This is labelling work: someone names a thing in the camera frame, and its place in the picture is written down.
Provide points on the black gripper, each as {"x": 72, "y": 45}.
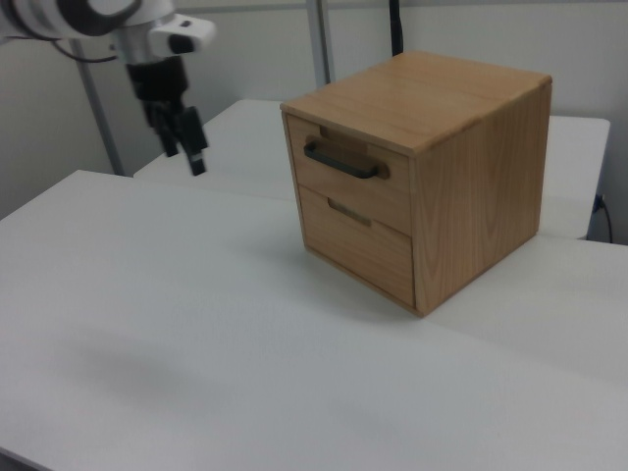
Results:
{"x": 158, "y": 81}

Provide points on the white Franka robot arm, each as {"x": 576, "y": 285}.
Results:
{"x": 105, "y": 22}

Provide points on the wooden two-drawer cabinet body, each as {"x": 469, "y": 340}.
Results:
{"x": 483, "y": 186}

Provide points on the grey metal partition post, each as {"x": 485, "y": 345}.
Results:
{"x": 98, "y": 108}
{"x": 321, "y": 41}

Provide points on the black camera stand pole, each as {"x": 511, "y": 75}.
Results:
{"x": 397, "y": 27}

